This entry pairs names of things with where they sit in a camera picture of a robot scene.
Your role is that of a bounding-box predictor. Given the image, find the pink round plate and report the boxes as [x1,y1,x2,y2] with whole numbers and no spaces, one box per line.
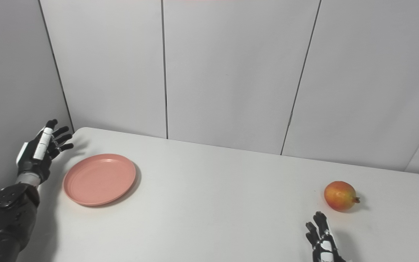
[63,154,137,207]

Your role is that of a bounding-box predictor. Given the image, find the red yellow pomegranate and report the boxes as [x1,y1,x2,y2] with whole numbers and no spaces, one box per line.
[324,181,360,212]

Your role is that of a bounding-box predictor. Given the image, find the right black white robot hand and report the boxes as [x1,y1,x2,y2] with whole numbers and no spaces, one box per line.
[306,211,347,262]

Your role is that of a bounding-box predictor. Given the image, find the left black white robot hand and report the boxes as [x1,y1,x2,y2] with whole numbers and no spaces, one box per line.
[16,119,74,185]

